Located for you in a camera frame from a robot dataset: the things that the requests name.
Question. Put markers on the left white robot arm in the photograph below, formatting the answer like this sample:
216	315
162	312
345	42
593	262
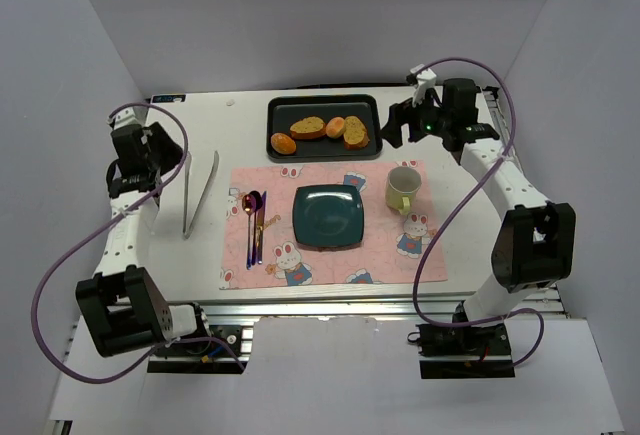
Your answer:
122	306

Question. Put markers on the metal tongs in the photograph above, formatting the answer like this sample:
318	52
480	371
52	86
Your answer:
199	175

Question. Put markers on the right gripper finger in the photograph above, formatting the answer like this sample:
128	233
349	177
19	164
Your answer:
415	133
392	130

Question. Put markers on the dark teal square plate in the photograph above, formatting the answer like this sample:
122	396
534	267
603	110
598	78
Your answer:
329	216

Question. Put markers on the toasted bread slice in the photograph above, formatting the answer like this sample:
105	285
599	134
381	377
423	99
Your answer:
308	128
356	134

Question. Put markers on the pale round bun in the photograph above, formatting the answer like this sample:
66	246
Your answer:
335	128

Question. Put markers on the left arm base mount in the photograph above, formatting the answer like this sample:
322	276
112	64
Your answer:
227	355

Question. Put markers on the pale green mug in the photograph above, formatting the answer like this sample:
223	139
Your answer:
402	186

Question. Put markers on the iridescent spoon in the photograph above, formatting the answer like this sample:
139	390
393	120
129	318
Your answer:
251	204

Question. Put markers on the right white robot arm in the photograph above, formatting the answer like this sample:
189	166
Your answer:
534	246

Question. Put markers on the blue table label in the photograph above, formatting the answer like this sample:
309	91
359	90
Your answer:
168	98

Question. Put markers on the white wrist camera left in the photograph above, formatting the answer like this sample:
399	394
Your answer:
126	117

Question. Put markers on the pink bunny placemat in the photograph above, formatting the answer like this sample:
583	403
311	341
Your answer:
388	254

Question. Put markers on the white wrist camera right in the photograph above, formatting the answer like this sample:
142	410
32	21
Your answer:
422	79

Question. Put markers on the round orange bun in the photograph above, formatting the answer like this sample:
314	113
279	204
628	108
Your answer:
283	144

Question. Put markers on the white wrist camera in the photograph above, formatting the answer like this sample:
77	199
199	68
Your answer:
126	117
422	79

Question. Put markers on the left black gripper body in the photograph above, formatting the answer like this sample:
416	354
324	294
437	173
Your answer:
163	148

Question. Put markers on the aluminium table frame rail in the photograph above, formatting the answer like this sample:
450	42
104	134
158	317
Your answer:
440	308

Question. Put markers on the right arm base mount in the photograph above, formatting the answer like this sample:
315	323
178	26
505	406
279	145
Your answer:
464	353

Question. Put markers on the iridescent knife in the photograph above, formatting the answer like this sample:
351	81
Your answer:
259	236

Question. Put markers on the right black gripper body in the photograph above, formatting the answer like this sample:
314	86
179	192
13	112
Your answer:
405	118

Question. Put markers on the black baking tray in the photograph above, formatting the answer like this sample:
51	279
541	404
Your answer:
284	111

